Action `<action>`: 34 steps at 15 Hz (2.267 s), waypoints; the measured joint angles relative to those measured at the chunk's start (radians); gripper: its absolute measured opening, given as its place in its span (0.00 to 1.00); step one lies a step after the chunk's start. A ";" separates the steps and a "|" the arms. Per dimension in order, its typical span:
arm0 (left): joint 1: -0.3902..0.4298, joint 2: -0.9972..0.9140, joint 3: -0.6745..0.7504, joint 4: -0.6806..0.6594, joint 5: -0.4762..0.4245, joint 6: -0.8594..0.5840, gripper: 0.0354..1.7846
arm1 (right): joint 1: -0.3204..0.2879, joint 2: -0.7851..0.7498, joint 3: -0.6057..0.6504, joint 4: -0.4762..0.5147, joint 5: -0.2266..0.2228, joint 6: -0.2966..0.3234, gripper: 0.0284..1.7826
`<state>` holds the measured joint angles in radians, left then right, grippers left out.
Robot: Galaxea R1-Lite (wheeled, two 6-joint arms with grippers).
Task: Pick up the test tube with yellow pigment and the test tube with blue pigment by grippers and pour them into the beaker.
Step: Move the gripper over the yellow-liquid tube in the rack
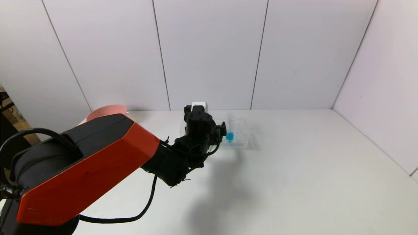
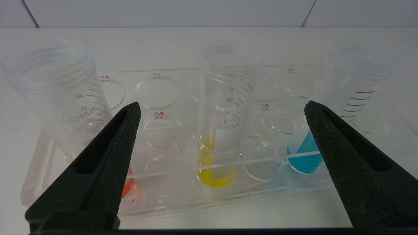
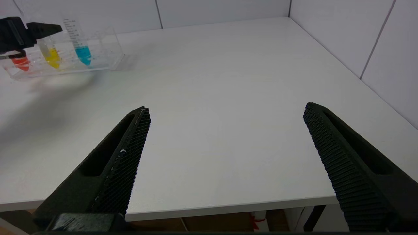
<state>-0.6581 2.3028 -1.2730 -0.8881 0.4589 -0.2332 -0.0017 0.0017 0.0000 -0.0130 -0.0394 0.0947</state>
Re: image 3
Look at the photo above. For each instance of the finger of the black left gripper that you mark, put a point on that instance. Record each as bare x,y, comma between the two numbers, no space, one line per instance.
45,29

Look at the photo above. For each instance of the test tube with blue pigment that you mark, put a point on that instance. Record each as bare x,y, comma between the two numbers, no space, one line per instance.
84,54

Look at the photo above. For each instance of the black slanted bar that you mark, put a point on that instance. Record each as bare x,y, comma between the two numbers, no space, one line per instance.
313,218

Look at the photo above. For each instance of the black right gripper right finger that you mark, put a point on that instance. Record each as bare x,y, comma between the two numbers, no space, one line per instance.
359,182

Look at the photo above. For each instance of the white and red small object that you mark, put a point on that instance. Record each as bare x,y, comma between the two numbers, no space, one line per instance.
258,223

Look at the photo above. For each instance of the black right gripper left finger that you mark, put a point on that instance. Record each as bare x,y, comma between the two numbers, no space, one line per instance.
107,182

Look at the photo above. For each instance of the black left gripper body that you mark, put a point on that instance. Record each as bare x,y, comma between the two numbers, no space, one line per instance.
14,34

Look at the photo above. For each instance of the test tube with yellow pigment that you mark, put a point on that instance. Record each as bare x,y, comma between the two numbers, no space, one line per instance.
53,58

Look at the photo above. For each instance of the clear plastic test tube rack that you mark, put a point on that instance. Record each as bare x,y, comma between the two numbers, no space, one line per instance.
104,52

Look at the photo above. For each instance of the test tube with red pigment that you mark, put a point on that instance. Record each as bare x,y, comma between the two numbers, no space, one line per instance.
22,63

